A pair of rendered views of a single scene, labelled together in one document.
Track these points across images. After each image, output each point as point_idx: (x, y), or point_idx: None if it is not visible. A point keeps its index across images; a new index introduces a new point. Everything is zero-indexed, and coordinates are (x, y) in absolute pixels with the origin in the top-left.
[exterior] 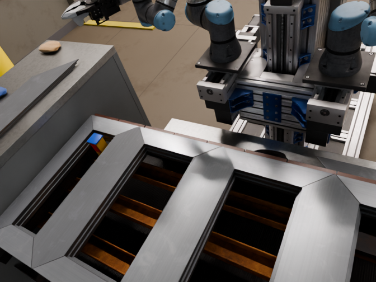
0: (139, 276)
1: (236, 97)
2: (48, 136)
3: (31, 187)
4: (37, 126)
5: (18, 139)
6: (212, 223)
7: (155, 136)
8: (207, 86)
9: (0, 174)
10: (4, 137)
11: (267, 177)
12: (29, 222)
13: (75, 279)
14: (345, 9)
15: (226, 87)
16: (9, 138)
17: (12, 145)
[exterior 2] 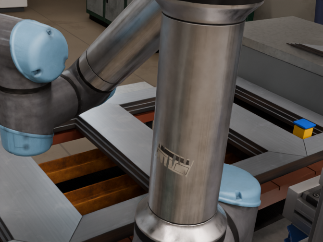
0: (114, 113)
1: (290, 233)
2: (319, 91)
3: (265, 91)
4: (322, 72)
5: (304, 60)
6: (120, 162)
7: (274, 160)
8: (308, 179)
9: (273, 62)
10: (312, 55)
11: (124, 201)
12: (235, 102)
13: (145, 93)
14: (230, 173)
15: (298, 200)
16: (308, 56)
17: (297, 57)
